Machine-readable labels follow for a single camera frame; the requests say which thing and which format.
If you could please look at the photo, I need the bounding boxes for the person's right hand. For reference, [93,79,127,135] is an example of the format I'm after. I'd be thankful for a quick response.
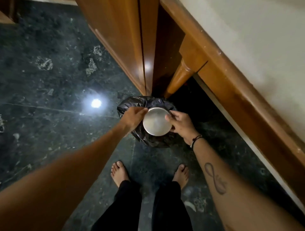
[164,110,200,146]

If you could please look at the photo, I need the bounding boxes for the person's left hand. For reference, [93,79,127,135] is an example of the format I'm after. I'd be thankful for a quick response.
[119,107,149,133]

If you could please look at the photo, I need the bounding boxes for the round steel bowl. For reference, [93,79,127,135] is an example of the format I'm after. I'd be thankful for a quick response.
[142,107,173,137]

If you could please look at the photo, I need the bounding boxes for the person's left forearm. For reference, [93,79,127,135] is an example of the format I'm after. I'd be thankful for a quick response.
[0,122,131,231]

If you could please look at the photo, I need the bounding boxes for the person's right forearm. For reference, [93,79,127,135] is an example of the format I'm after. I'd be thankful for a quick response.
[191,137,305,231]

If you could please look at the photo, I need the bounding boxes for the black bin liner bag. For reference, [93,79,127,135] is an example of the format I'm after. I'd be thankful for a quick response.
[117,96,178,148]

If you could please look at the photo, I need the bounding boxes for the black thread wristband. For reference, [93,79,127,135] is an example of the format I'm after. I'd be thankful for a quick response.
[190,135,203,151]

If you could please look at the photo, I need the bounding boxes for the person's right foot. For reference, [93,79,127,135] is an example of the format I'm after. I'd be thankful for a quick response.
[172,164,190,190]

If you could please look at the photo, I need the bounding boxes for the person's foot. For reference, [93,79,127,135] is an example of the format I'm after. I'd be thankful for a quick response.
[172,164,190,190]
[110,161,130,188]

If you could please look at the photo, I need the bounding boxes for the person's left foot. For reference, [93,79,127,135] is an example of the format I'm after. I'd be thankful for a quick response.
[110,161,130,188]

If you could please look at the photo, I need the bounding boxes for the wooden cabinet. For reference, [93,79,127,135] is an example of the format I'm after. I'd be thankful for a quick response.
[76,0,159,96]

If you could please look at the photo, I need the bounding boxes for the person's right leg black trousers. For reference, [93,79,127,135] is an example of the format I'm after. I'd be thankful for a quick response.
[152,181,193,231]

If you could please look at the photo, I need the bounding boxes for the person's leg black trousers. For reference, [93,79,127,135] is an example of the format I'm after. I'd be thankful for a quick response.
[152,181,193,231]
[91,180,142,231]

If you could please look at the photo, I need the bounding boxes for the person's left leg black trousers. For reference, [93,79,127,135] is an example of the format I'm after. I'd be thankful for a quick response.
[91,180,142,231]

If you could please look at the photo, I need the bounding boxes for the white mattress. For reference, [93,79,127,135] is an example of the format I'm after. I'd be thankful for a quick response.
[179,0,305,143]

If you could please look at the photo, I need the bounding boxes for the wooden bed frame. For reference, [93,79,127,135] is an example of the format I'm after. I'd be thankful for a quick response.
[152,0,305,205]

